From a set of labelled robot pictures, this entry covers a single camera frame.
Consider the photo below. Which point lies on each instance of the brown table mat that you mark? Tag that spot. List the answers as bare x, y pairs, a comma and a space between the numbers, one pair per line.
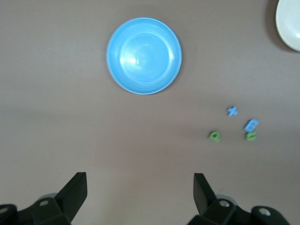
70, 117

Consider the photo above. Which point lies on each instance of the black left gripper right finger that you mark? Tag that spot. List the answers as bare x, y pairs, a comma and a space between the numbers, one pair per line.
204, 194

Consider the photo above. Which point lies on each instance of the green letter u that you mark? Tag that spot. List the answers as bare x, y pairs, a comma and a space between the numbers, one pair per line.
251, 136

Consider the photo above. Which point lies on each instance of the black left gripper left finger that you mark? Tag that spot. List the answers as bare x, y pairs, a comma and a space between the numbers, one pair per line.
72, 194

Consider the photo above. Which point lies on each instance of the beige plate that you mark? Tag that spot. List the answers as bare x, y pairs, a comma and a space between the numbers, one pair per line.
289, 23

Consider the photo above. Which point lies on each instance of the blue letter m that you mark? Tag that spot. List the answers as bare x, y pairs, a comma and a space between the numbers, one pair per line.
251, 125

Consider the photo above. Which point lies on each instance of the blue letter x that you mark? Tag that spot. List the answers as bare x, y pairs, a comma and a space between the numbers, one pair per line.
232, 111

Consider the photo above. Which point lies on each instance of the green letter p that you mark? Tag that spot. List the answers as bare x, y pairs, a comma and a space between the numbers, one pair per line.
214, 136

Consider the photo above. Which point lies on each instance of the blue plate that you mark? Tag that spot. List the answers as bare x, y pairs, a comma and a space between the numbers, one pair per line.
144, 56

